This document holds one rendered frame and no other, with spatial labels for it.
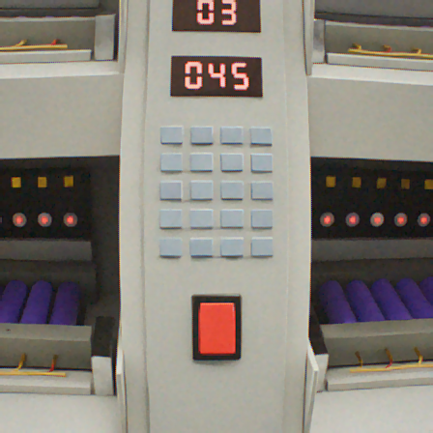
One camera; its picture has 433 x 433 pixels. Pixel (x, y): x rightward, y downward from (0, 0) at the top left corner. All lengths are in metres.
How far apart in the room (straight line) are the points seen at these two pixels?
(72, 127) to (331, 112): 0.14
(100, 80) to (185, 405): 0.17
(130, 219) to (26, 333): 0.12
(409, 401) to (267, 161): 0.17
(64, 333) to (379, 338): 0.20
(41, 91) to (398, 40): 0.23
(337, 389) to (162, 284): 0.13
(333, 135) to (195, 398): 0.16
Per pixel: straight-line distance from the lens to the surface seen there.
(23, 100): 0.37
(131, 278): 0.35
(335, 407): 0.41
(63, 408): 0.40
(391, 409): 0.41
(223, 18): 0.36
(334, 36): 0.45
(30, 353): 0.43
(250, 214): 0.35
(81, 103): 0.36
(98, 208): 0.55
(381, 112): 0.38
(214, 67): 0.36
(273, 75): 0.36
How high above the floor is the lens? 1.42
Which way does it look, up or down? level
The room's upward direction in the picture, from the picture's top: straight up
